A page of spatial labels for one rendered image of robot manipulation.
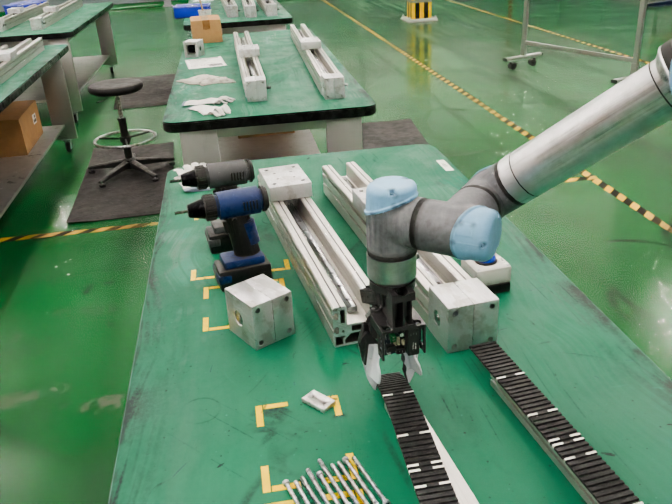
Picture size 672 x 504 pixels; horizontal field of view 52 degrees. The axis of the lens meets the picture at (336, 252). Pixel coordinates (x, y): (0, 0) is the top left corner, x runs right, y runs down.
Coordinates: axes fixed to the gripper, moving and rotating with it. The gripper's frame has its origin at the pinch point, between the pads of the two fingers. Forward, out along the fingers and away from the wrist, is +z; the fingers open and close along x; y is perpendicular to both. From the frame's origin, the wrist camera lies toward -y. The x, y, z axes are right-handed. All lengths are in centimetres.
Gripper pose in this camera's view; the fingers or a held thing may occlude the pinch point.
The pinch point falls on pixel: (389, 376)
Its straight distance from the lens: 118.7
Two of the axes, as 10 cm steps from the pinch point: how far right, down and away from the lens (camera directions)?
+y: 2.6, 4.1, -8.7
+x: 9.6, -1.6, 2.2
